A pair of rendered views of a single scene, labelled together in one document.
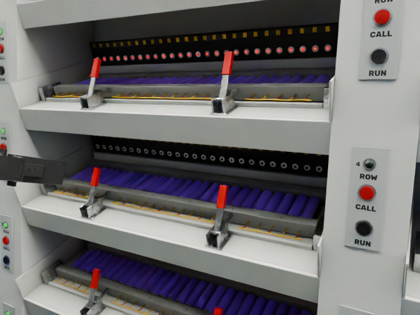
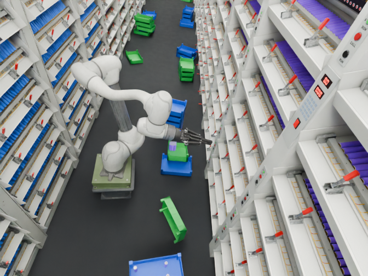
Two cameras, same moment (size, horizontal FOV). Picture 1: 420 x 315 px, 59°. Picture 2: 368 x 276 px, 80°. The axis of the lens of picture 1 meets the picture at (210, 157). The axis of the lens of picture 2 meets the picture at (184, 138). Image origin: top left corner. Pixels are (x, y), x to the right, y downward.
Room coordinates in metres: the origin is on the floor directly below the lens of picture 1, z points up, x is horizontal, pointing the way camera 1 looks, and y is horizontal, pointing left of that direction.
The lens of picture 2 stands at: (-0.20, -0.45, 1.81)
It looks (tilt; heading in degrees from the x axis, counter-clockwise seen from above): 46 degrees down; 54
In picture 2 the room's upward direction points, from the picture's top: 11 degrees clockwise
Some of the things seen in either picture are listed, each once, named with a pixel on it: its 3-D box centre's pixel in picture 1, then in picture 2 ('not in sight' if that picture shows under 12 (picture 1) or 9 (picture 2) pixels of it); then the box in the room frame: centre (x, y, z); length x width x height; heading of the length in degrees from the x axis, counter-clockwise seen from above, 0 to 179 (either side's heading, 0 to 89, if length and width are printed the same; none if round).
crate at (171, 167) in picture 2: not in sight; (176, 164); (0.55, 0.62, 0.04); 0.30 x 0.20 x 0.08; 151
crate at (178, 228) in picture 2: not in sight; (172, 219); (0.25, 0.12, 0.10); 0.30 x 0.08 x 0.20; 90
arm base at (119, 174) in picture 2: not in sight; (113, 168); (-0.05, 0.62, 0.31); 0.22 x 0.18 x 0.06; 60
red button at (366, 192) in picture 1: (367, 192); not in sight; (0.43, -0.19, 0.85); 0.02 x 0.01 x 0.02; 61
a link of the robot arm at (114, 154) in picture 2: not in sight; (114, 154); (-0.02, 0.64, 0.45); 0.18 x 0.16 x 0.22; 28
